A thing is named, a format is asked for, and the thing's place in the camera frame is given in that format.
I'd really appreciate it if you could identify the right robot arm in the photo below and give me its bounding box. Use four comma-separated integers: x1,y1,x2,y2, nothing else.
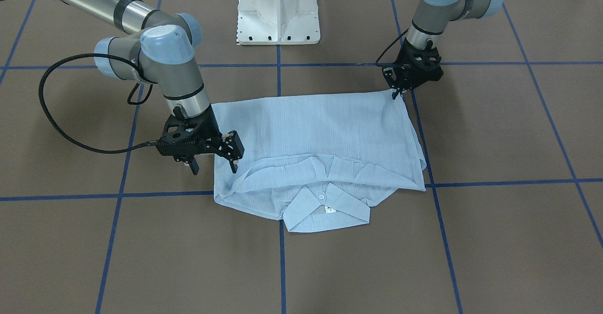
2,0,244,174

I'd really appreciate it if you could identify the white pedestal column base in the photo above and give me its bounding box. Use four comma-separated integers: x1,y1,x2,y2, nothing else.
236,0,321,45

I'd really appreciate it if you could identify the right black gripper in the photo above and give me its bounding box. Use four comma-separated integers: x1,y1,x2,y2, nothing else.
188,106,244,173

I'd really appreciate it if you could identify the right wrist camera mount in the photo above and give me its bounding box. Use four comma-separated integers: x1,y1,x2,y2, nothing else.
155,116,204,175

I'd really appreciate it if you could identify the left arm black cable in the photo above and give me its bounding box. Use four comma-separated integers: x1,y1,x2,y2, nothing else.
375,28,409,66

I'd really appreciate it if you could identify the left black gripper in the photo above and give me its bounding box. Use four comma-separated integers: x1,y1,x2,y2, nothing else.
382,41,435,100

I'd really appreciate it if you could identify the light blue button-up shirt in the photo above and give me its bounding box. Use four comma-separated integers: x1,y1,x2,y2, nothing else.
213,91,426,233

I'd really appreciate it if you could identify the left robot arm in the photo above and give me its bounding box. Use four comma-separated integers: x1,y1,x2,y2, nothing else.
375,0,504,99

